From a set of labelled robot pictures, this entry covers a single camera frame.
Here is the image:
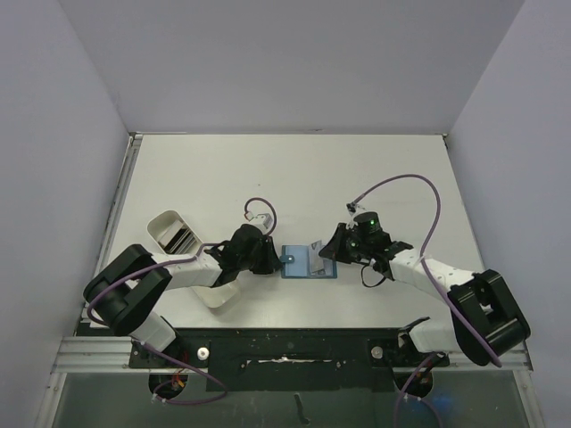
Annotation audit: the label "aluminium rail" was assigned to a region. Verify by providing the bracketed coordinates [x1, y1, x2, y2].
[51, 336, 545, 427]
[79, 132, 143, 322]

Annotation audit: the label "blue leather card holder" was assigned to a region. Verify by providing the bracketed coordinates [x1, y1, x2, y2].
[280, 244, 337, 280]

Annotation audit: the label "white oblong plastic tray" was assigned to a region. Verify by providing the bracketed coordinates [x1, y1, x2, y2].
[146, 210, 238, 309]

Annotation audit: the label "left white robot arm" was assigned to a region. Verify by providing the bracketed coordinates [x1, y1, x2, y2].
[83, 217, 282, 366]

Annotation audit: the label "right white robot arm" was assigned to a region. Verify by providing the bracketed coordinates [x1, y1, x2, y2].
[319, 211, 531, 366]

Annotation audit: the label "aluminium left side rail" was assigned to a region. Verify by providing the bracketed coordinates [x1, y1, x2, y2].
[79, 132, 143, 322]

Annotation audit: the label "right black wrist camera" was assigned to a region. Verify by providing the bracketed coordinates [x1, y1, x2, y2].
[346, 202, 384, 243]

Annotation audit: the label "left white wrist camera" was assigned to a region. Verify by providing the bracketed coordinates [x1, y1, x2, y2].
[244, 211, 275, 235]

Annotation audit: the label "aluminium front rail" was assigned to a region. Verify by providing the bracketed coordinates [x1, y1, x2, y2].
[51, 336, 545, 427]

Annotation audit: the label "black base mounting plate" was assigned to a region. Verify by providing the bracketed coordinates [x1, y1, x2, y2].
[128, 326, 427, 392]

